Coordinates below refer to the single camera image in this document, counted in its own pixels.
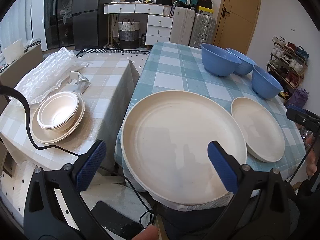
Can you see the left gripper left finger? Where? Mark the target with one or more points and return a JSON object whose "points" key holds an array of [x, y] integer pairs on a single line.
{"points": [[54, 208]]}

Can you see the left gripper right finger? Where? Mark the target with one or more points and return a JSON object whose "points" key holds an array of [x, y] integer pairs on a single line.
{"points": [[270, 218]]}

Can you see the blue bowl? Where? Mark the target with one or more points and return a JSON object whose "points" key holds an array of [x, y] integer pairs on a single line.
{"points": [[246, 65], [264, 84], [218, 61]]}

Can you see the large beige plate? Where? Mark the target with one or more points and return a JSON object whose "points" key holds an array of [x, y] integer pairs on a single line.
{"points": [[164, 142], [50, 137]]}

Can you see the stacked beige bowls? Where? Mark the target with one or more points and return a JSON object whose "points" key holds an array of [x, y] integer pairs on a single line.
{"points": [[57, 113]]}

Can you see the person's right hand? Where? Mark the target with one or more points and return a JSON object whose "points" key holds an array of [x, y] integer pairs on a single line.
{"points": [[313, 156]]}

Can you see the person's left hand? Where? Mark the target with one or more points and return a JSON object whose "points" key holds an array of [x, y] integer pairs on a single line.
{"points": [[150, 233]]}

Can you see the purple bag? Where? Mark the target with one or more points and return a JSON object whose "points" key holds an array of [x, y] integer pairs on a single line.
{"points": [[298, 98]]}

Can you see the small beige plate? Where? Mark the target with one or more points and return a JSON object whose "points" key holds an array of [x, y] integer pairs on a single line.
{"points": [[262, 133]]}

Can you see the shoe rack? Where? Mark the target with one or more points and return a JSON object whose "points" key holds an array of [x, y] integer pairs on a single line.
{"points": [[287, 62]]}

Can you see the beige plaid tablecloth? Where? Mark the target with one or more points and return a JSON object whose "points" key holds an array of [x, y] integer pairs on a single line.
{"points": [[112, 78]]}

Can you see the silver suitcase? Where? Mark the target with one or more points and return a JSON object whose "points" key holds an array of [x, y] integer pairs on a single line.
{"points": [[203, 30]]}

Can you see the wooden door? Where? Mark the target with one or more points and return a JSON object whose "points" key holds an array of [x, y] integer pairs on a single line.
{"points": [[236, 24]]}

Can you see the teal plaid tablecloth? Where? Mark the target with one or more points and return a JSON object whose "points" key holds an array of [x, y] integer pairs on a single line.
{"points": [[172, 66]]}

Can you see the white bubble wrap bag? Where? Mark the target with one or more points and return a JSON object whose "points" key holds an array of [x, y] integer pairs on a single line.
{"points": [[49, 75]]}

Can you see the metal phone stand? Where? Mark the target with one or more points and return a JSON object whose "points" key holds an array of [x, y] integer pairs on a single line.
{"points": [[77, 83]]}

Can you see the cream suitcase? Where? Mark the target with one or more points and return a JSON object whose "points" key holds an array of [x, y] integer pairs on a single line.
{"points": [[183, 19]]}

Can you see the white dressing desk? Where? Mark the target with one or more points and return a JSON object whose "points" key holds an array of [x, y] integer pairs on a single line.
{"points": [[155, 20]]}

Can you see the patterned floor rug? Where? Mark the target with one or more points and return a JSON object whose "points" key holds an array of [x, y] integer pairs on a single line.
{"points": [[117, 51]]}

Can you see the woven laundry basket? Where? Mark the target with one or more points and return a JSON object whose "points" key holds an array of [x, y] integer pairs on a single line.
{"points": [[128, 31]]}

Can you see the black refrigerator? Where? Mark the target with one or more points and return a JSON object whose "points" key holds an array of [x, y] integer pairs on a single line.
{"points": [[77, 23]]}

